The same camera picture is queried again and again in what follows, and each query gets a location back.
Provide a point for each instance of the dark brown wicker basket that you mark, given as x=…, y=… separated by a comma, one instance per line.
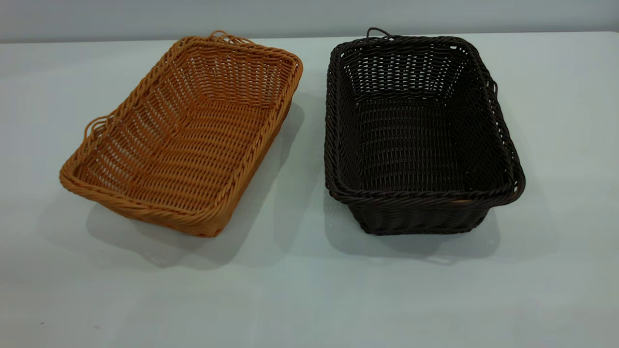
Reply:
x=411, y=145

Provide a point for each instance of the light brown wicker basket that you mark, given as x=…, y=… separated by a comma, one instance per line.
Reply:
x=193, y=145

